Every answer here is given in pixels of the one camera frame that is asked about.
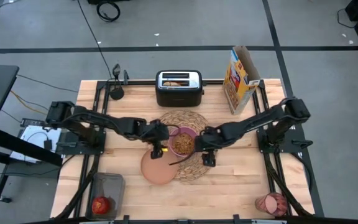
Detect pink bowl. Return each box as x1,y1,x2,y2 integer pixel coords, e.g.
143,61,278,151
168,126,198,158

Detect round woven straw placemat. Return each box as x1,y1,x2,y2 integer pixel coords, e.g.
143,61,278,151
157,110,213,182

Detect terracotta round plate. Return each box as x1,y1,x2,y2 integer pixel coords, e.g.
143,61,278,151
140,147,180,186

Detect yellow raisin bran cereal box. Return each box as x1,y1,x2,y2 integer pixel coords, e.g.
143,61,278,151
223,45,261,115

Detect clear grey plastic container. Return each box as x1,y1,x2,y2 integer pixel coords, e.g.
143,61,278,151
85,172,126,221

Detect metal spoon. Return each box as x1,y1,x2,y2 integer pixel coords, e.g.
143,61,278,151
112,63,121,88

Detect red apple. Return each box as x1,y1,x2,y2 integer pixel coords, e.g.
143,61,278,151
91,196,111,216

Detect brown cereal flakes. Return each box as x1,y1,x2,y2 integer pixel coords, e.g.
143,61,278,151
172,133,195,156

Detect black and silver toaster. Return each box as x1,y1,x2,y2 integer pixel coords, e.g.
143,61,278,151
155,70,205,108

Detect pink ribbed drinking glass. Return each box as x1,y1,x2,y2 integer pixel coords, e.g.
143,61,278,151
254,192,288,217

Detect white flat box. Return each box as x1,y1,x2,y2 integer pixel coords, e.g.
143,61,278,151
9,124,62,164

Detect black power adapter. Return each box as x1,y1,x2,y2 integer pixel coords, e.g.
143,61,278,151
20,117,45,128

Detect black aluminium table frame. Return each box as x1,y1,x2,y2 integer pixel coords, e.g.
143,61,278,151
51,79,323,224

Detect long black floor cable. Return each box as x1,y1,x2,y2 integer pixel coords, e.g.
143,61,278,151
76,0,114,80

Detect black cable bundle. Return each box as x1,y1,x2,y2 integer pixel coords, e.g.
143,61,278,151
265,152,314,217
56,152,101,220

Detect thin black floor cable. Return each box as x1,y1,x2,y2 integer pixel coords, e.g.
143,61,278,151
16,74,79,93

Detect coiled black floor cable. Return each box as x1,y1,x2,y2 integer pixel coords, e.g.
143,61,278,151
96,1,121,22

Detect yellow floor cable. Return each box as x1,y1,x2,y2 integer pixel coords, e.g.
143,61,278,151
10,90,51,116

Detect thin black looped cable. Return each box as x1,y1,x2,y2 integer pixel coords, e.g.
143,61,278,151
336,7,357,29

